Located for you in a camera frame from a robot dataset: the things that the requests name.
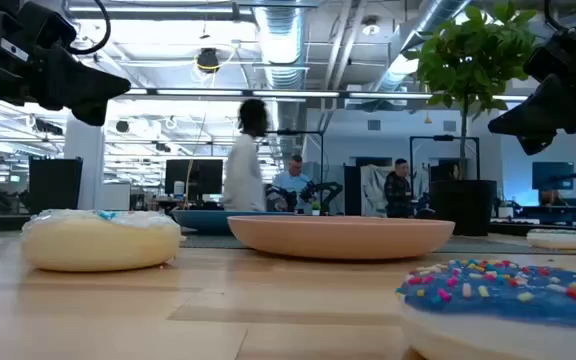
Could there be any black background robot stand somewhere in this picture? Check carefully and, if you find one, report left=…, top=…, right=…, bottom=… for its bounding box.
left=517, top=168, right=576, bottom=227

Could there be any pink plate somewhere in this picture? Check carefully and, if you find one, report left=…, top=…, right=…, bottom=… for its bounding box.
left=226, top=215, right=457, bottom=261

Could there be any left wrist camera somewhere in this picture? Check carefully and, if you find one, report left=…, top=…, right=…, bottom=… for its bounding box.
left=0, top=37, right=30, bottom=63

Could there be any blue plate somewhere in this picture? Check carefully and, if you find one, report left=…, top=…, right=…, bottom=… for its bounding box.
left=170, top=208, right=297, bottom=235

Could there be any green leafy plant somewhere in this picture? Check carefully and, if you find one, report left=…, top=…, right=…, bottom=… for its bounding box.
left=406, top=1, right=539, bottom=182

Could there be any grey woven placemat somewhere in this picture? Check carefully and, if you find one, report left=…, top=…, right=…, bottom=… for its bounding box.
left=180, top=232, right=576, bottom=256

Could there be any black plant pot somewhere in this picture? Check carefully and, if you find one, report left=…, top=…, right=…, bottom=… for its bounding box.
left=427, top=178, right=498, bottom=237

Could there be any black background rig frame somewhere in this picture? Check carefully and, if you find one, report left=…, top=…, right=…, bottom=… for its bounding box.
left=408, top=133, right=481, bottom=182
left=265, top=128, right=326, bottom=214

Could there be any monitor with blue screen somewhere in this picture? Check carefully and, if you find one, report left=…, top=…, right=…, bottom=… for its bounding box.
left=531, top=160, right=576, bottom=192

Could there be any small blue white-drizzle donut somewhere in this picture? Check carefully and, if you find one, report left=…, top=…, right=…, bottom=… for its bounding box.
left=526, top=228, right=576, bottom=251

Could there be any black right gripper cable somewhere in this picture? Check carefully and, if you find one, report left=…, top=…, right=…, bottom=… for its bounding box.
left=542, top=0, right=570, bottom=32

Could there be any large white blue-drizzle donut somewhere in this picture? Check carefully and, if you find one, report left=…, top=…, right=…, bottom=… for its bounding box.
left=20, top=208, right=183, bottom=274

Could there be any black computer monitor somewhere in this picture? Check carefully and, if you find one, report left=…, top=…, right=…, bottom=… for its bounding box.
left=164, top=158, right=225, bottom=197

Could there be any white column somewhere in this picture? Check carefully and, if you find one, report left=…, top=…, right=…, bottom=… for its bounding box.
left=63, top=113, right=106, bottom=211

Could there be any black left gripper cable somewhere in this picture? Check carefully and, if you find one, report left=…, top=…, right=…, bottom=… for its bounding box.
left=66, top=0, right=113, bottom=57

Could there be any black ceiling dome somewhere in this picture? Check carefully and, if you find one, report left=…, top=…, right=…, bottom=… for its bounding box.
left=196, top=47, right=221, bottom=74

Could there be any white cloth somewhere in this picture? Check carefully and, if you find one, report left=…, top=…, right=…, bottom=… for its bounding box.
left=360, top=164, right=394, bottom=218

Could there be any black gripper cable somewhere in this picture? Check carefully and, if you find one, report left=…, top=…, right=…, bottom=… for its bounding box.
left=542, top=0, right=570, bottom=32
left=66, top=0, right=113, bottom=57

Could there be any person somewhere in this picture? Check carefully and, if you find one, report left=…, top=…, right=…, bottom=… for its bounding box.
left=383, top=157, right=416, bottom=219
left=271, top=153, right=315, bottom=212
left=221, top=97, right=271, bottom=213

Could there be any small dark blue sprinkled donut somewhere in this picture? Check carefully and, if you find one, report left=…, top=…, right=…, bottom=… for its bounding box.
left=395, top=257, right=576, bottom=360

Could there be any silver ceiling duct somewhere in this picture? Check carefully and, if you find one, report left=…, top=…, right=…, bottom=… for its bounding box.
left=252, top=4, right=309, bottom=91

